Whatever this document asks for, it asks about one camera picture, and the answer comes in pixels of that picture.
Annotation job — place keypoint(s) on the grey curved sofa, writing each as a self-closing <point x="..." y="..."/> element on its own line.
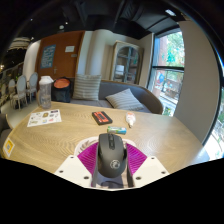
<point x="146" y="98"/>

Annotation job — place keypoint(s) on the arched glass-door cabinet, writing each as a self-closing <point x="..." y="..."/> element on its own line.
<point x="126" y="63"/>

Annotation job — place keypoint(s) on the black and red box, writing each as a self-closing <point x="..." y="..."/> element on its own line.
<point x="102" y="118"/>

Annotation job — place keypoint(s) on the large window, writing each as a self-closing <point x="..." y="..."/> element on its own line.
<point x="168" y="73"/>

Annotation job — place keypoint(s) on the black computer mouse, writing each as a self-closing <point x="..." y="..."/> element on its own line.
<point x="112" y="156"/>

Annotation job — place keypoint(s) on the yellow square sticker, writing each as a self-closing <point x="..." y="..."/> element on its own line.
<point x="8" y="147"/>

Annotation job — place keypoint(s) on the cat-shaped mouse pad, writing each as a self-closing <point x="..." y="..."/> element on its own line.
<point x="84" y="143"/>

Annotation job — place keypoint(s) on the clear bottle with white lid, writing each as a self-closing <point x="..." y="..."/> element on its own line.
<point x="45" y="93"/>

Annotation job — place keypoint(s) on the group of white chairs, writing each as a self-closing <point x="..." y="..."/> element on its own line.
<point x="21" y="86"/>

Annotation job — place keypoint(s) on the small green packet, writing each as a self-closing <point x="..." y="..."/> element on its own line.
<point x="116" y="130"/>

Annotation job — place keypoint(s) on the white printed sticker sheet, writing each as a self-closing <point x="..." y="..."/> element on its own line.
<point x="44" y="118"/>

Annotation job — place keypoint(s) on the dark tufted armchair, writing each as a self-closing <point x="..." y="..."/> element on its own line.
<point x="3" y="125"/>

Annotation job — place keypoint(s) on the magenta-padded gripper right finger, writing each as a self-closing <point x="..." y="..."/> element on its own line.
<point x="136" y="159"/>

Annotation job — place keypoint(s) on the small white tube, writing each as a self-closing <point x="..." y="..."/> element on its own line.
<point x="130" y="119"/>

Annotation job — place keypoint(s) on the brown wooden door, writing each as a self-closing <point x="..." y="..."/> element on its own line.
<point x="65" y="65"/>

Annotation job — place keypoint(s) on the striped grey cushion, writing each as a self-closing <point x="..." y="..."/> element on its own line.
<point x="124" y="100"/>

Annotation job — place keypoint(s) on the striped square cushion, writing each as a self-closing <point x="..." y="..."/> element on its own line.
<point x="86" y="87"/>

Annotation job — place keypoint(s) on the white door sign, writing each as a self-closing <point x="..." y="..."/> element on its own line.
<point x="69" y="49"/>

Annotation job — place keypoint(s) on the blue poster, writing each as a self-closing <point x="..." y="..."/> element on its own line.
<point x="48" y="56"/>

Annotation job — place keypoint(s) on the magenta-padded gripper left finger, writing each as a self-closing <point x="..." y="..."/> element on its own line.
<point x="85" y="158"/>

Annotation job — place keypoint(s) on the black bag with orange top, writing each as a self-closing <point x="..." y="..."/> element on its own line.
<point x="61" y="91"/>

